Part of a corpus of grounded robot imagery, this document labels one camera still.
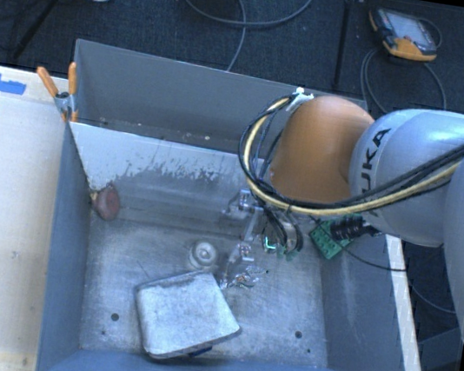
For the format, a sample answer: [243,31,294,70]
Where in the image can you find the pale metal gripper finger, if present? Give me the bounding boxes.
[219,241,258,294]
[221,185,258,224]

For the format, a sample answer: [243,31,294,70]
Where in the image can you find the small clear shiny object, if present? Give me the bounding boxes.
[235,263,269,295]

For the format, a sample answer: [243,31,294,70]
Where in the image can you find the clear glass round object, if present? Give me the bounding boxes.
[185,237,222,274]

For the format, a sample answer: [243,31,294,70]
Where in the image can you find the grey metal bin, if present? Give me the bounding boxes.
[19,38,461,371]

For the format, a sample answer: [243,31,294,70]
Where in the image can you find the pale grey flat box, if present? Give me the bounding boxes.
[123,258,252,371]

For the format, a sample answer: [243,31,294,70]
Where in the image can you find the red-brown round object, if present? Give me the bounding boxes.
[88,182,125,223]

